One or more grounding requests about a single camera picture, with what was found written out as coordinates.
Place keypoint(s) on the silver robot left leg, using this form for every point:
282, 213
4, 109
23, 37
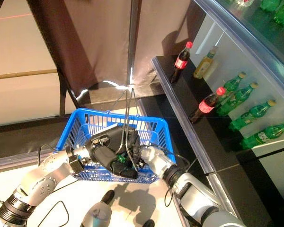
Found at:
97, 212

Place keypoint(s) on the row of green soda bottles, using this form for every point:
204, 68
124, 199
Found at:
262, 71

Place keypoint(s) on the small yellow tea bottle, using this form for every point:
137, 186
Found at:
203, 66

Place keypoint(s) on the green soda bottle yellow cap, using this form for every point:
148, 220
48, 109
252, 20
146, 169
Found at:
262, 137
236, 99
248, 117
120, 159
234, 82

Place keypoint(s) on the clear bottle red white label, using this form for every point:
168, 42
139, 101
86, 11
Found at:
245, 2

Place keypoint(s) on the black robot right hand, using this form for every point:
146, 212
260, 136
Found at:
135, 146

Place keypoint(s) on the clear shelf price rail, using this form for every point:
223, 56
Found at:
221, 191
181, 106
14, 162
246, 35

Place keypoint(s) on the blue plastic shopping basket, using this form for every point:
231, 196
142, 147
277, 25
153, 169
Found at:
144, 119

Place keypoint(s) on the black shelf base board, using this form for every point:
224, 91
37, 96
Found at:
19, 139
170, 111

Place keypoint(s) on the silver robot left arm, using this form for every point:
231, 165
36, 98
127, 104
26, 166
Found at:
38, 179

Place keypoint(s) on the white shelf back panel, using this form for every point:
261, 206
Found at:
26, 47

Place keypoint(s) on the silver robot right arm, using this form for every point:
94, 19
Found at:
191, 186

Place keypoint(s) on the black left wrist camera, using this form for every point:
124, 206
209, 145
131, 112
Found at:
76, 165

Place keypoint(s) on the cola bottle red cap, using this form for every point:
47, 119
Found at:
181, 63
207, 106

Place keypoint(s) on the group of blue cap cola bottles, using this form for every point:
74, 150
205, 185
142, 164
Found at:
277, 177

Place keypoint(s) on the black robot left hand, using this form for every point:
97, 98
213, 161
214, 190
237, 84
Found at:
104, 151

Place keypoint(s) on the silver metal corner post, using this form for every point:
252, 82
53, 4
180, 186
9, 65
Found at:
133, 42

